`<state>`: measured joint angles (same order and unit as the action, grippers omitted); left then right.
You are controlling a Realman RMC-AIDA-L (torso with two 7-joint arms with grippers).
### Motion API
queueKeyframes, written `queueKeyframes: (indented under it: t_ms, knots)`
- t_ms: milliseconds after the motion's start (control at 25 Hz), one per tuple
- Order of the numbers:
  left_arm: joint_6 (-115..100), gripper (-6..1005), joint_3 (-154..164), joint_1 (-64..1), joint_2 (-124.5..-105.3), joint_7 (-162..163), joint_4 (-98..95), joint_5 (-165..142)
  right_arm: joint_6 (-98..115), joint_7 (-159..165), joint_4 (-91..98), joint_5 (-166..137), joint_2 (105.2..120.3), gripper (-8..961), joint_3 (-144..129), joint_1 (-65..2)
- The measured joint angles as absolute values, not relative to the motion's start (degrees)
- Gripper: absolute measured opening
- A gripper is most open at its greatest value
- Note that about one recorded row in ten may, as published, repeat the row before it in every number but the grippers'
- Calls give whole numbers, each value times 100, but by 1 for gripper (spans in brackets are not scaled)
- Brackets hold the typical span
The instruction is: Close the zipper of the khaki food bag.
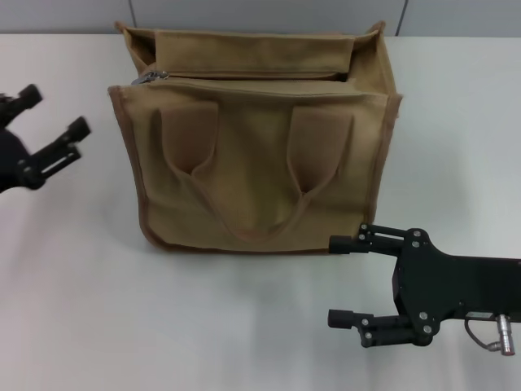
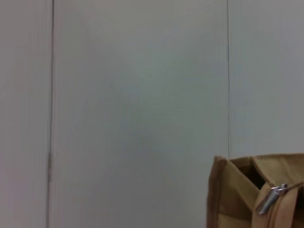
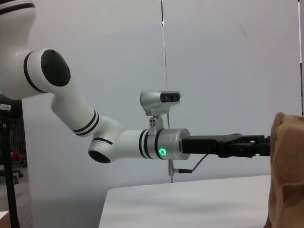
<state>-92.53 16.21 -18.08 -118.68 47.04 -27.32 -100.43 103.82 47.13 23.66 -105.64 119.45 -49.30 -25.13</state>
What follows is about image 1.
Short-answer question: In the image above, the silver connector with grey cable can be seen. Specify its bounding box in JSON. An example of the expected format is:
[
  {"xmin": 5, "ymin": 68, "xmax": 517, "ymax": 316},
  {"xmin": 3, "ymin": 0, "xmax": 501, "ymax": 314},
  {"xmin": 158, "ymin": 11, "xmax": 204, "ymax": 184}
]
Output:
[{"xmin": 464, "ymin": 314, "xmax": 516, "ymax": 353}]

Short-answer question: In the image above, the metal zipper pull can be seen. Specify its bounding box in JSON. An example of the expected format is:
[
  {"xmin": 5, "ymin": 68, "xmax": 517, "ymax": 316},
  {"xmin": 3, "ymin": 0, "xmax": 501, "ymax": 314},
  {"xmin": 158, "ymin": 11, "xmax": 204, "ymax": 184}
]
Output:
[{"xmin": 130, "ymin": 69, "xmax": 170, "ymax": 86}]

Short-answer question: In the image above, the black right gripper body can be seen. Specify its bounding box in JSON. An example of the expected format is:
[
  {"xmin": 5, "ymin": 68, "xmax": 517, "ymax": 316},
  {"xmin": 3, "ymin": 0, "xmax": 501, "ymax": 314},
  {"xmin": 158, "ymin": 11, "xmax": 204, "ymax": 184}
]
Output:
[{"xmin": 391, "ymin": 227, "xmax": 521, "ymax": 348}]

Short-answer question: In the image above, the khaki canvas food bag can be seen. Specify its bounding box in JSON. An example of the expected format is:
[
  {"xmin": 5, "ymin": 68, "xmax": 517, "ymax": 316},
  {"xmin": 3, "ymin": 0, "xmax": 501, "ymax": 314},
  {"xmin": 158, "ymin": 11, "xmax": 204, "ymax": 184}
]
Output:
[{"xmin": 106, "ymin": 20, "xmax": 405, "ymax": 254}]

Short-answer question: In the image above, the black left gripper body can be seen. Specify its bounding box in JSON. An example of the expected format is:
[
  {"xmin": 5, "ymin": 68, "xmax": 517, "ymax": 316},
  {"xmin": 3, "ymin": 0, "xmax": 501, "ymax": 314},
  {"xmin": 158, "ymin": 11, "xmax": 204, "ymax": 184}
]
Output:
[{"xmin": 0, "ymin": 126, "xmax": 33, "ymax": 195}]

